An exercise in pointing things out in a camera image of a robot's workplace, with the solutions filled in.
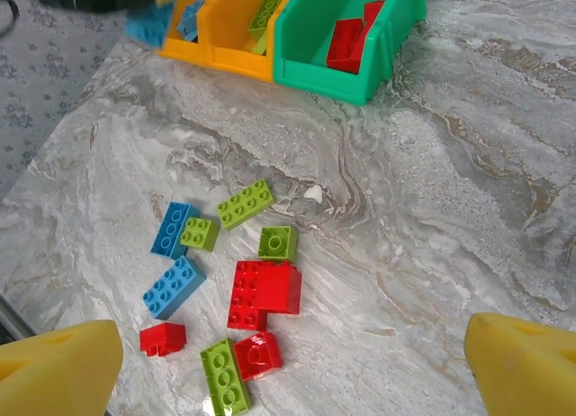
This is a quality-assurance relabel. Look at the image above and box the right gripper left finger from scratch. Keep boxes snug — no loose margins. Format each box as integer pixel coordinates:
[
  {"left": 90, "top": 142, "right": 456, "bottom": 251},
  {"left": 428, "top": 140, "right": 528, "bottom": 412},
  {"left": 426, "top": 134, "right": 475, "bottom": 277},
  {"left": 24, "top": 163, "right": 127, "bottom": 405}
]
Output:
[{"left": 0, "top": 319, "right": 125, "bottom": 416}]

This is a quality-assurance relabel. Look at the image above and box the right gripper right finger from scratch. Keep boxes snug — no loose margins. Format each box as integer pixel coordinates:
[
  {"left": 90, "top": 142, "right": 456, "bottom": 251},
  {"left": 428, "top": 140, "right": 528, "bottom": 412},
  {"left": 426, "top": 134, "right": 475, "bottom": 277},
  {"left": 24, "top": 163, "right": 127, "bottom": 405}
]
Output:
[{"left": 464, "top": 312, "right": 576, "bottom": 416}]

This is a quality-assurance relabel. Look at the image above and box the blue lego brick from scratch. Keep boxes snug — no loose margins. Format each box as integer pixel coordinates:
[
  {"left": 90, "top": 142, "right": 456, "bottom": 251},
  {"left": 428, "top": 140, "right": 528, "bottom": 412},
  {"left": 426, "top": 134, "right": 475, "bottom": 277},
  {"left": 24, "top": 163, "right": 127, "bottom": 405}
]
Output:
[
  {"left": 150, "top": 201, "right": 203, "bottom": 260},
  {"left": 175, "top": 0, "right": 206, "bottom": 42},
  {"left": 124, "top": 1, "right": 176, "bottom": 47},
  {"left": 142, "top": 255, "right": 208, "bottom": 321}
]

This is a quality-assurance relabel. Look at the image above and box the small red lego brick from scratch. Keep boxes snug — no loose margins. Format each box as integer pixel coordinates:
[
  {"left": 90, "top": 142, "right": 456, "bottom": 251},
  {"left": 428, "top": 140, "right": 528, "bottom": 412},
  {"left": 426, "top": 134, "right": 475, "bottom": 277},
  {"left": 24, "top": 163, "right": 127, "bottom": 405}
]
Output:
[{"left": 139, "top": 321, "right": 187, "bottom": 357}]

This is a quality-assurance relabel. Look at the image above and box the long green lego brick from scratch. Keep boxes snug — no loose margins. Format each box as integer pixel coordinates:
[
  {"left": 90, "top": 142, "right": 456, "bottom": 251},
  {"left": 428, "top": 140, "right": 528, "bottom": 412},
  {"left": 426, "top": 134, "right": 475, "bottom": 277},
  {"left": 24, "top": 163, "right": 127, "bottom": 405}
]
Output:
[
  {"left": 200, "top": 338, "right": 253, "bottom": 412},
  {"left": 217, "top": 178, "right": 275, "bottom": 231}
]

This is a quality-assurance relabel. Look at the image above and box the long red lego brick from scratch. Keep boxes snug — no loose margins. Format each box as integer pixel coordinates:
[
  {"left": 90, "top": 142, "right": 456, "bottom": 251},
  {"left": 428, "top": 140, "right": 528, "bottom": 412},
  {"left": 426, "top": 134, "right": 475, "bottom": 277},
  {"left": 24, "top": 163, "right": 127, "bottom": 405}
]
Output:
[{"left": 227, "top": 259, "right": 271, "bottom": 331}]

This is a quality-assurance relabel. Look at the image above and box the square green lego brick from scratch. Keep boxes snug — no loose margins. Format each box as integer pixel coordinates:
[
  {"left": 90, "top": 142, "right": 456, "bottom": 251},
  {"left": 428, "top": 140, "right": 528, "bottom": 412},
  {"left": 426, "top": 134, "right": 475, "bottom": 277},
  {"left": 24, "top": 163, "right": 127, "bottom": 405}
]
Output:
[
  {"left": 179, "top": 216, "right": 221, "bottom": 254},
  {"left": 257, "top": 225, "right": 299, "bottom": 262}
]

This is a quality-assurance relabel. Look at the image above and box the orange plastic bin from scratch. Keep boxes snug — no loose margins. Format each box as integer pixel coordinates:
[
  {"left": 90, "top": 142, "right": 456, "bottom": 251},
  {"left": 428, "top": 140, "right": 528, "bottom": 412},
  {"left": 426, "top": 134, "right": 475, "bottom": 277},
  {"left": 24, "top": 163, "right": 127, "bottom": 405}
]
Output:
[
  {"left": 155, "top": 0, "right": 226, "bottom": 70},
  {"left": 196, "top": 0, "right": 302, "bottom": 84}
]

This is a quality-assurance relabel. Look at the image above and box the green plastic bin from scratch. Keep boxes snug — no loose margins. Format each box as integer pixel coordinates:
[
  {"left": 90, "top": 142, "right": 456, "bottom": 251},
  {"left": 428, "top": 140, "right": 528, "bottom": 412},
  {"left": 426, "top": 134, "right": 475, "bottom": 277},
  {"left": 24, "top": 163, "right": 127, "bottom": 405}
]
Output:
[{"left": 272, "top": 0, "right": 431, "bottom": 107}]

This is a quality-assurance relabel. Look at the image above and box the aluminium side rail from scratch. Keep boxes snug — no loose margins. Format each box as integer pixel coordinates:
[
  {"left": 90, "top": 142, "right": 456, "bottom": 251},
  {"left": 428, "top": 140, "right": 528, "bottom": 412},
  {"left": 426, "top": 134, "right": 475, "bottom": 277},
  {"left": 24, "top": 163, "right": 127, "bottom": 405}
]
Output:
[{"left": 0, "top": 292, "right": 44, "bottom": 345}]

